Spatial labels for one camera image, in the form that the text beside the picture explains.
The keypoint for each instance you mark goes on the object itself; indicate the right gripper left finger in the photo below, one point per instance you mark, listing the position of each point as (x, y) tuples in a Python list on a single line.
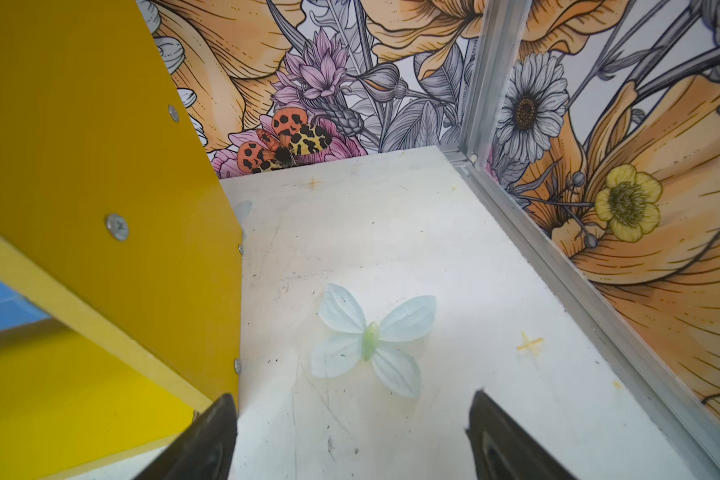
[(204, 450)]

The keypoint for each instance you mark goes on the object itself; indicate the yellow wooden shelf unit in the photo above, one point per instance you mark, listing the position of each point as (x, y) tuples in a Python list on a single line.
[(114, 224)]

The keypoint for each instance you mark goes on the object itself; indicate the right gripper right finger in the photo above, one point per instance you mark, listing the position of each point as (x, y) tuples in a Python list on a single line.
[(502, 449)]

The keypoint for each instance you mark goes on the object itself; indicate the aluminium corner frame post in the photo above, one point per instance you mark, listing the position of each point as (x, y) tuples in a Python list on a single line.
[(599, 124)]

